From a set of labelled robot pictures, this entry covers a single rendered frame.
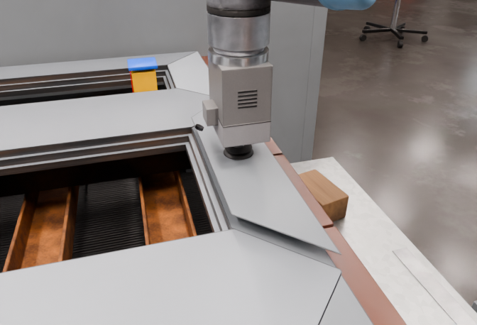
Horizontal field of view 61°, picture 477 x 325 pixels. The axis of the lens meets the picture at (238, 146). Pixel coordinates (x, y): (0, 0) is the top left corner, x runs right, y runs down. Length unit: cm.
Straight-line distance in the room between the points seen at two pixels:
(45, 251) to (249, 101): 44
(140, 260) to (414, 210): 168
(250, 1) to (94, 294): 34
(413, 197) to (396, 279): 142
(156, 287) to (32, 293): 12
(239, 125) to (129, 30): 64
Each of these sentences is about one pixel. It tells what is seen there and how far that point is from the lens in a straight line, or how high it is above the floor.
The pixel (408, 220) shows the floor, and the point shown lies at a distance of 194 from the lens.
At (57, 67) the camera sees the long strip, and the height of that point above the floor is 85.
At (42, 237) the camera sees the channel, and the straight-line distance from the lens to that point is 79.
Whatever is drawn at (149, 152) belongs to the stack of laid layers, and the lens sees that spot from 69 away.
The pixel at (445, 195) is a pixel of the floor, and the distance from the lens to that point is 217.
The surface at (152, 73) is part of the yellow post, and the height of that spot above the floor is 87.
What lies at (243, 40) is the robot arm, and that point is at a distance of 47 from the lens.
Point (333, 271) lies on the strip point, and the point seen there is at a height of 85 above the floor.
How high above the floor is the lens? 116
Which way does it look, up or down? 30 degrees down
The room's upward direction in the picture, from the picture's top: straight up
